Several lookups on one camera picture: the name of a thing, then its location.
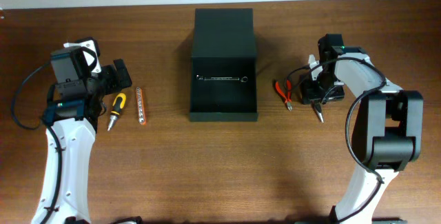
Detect small red cutting pliers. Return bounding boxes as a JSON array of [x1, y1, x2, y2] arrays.
[[274, 80, 293, 111]]

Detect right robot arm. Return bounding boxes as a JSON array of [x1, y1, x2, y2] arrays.
[[298, 34, 423, 223]]

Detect yellow black screwdriver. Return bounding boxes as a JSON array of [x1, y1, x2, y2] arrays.
[[107, 92, 127, 131]]

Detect black open box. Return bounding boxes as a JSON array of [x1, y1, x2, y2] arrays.
[[189, 8, 258, 122]]

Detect silver blue wrench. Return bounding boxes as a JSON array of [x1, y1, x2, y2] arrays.
[[196, 74, 248, 83]]

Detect right black cable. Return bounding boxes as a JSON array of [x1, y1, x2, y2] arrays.
[[284, 57, 387, 223]]

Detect orange bit holder strip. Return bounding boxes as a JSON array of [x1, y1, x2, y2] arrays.
[[136, 87, 147, 125]]

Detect orange black needle-nose pliers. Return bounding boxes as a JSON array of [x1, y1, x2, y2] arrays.
[[311, 101, 324, 123]]

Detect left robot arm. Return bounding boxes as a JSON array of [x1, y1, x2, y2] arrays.
[[32, 44, 132, 223]]

